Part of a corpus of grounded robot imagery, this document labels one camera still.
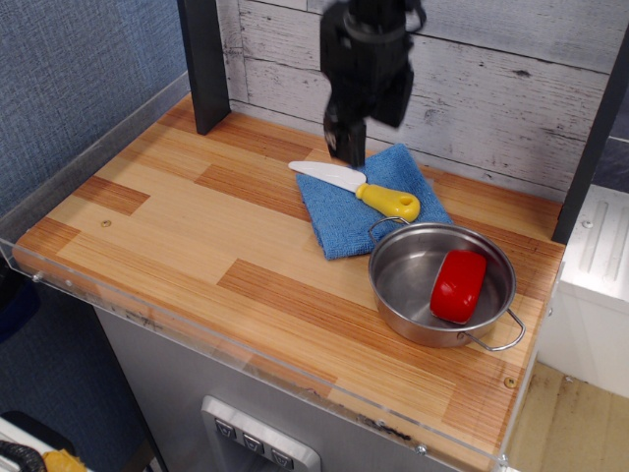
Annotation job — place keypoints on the yellow object bottom left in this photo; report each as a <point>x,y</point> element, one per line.
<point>62,461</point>

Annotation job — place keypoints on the toy knife yellow handle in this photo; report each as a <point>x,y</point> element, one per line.
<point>388,202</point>

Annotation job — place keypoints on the blue cloth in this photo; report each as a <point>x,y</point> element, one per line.
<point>344,226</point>

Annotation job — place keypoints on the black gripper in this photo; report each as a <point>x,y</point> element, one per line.
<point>364,53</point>

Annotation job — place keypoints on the clear acrylic guard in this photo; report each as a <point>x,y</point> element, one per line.
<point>210,281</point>

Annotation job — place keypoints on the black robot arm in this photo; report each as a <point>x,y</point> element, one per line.
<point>364,49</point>

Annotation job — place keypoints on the dark grey right post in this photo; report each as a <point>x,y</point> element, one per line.
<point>604,120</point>

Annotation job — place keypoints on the white ribbed box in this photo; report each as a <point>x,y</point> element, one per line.
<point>585,334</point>

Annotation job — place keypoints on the steel pot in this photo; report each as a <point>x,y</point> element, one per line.
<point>403,267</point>

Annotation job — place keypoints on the dark grey post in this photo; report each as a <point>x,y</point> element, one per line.
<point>205,62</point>
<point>604,120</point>

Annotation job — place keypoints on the silver dispenser panel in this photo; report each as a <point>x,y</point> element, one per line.
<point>267,449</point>

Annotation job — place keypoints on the dark grey left post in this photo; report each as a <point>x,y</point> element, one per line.
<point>205,62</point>

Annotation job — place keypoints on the red toy cheese wheel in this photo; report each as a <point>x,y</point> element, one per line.
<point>457,287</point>

